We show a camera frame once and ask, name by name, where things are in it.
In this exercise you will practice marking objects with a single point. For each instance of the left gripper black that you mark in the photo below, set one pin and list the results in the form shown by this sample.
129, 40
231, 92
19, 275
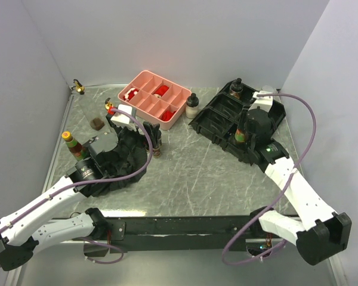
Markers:
130, 130

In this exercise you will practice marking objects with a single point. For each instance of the sauce bottle yellow cap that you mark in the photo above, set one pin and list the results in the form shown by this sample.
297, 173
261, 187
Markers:
240, 136
76, 149

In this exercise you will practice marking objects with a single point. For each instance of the pink divided organizer tray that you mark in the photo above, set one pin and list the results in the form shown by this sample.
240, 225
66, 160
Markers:
150, 108

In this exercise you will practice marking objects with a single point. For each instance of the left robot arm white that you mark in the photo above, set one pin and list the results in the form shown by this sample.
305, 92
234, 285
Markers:
29, 230

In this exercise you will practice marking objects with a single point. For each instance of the white salt bottle black cap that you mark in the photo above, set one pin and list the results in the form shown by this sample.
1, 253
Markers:
192, 106

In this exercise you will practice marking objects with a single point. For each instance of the red santa sock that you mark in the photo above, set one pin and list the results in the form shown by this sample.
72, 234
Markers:
130, 94
161, 91

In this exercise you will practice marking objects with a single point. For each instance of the brown spice bottle black cap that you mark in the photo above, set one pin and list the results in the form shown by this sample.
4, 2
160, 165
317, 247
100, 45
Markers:
236, 88

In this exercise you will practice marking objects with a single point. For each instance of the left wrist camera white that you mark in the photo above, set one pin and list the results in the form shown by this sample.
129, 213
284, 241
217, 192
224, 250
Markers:
121, 120

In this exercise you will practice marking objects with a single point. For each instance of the dark spice jar black lid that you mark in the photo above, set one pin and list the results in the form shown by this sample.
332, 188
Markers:
157, 151

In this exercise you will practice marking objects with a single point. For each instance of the blue label white granule bottle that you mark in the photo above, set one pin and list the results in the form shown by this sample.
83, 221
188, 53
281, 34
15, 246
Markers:
269, 89

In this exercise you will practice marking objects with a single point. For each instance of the glass oil bottle gold spout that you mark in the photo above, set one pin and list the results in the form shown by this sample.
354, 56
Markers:
108, 104

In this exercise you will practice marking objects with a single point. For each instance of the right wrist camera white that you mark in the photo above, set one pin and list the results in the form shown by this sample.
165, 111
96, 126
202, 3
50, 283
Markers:
262, 100

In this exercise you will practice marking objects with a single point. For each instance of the black cloth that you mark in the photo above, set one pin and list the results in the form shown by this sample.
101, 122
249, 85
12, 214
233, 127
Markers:
121, 163

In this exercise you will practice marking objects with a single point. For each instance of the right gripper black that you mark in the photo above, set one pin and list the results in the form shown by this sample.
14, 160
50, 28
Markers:
245, 117

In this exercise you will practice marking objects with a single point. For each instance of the red santa sock left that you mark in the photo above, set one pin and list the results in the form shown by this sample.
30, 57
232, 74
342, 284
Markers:
130, 94

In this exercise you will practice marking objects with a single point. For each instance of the red santa sock middle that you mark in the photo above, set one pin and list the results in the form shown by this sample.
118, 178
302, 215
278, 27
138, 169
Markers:
161, 91

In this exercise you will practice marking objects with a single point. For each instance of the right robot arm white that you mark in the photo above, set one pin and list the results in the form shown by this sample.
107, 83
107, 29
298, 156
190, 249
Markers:
320, 232

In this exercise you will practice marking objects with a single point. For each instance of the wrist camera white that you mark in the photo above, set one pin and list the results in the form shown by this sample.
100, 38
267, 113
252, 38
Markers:
121, 120
262, 100

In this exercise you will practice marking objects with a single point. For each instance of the black compartment bin rack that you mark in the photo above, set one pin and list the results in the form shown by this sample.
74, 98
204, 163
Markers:
220, 118

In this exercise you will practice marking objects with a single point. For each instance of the red sock front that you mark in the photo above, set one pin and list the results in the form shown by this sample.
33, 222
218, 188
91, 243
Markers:
167, 115

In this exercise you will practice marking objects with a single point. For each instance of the black base beam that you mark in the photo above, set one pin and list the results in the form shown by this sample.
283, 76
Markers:
166, 233

